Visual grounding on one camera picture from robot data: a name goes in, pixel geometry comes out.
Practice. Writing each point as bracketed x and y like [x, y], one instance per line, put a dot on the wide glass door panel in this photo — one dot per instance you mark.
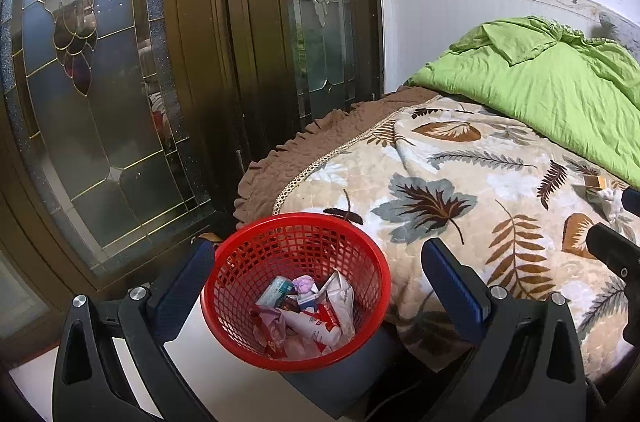
[100, 77]

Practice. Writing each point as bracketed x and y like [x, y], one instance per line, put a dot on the grey pillow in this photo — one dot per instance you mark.
[612, 30]

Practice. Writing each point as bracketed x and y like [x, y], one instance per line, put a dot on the pink wrapper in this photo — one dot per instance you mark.
[267, 332]

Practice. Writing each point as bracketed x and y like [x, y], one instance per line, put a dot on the narrow glass door panel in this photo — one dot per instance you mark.
[320, 2]

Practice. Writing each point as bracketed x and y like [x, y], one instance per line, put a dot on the red and white box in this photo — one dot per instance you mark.
[312, 327]

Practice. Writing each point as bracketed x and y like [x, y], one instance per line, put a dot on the teal cartoon packet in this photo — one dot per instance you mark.
[275, 294]

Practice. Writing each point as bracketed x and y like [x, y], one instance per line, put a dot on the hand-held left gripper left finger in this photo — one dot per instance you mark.
[187, 287]

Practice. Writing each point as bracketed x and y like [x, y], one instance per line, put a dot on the red plastic mesh basket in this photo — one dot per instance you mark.
[240, 242]

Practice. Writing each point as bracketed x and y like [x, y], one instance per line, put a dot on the purple wrapper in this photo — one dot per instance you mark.
[304, 286]

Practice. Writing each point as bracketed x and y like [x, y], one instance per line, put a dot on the small gold box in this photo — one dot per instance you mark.
[595, 184]

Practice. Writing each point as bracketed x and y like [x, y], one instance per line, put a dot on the green quilt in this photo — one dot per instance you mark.
[540, 77]

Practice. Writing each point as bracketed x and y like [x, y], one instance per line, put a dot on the leaf-printed beige blanket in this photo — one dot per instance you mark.
[400, 182]

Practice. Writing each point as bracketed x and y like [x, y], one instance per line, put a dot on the white packet with red print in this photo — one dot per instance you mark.
[340, 302]

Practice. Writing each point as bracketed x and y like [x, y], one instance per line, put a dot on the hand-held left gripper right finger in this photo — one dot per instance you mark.
[452, 287]

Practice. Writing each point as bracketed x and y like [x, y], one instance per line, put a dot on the white tissue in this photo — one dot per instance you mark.
[610, 202]

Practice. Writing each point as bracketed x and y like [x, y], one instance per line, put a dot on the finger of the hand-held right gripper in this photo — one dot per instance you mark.
[612, 247]
[632, 202]

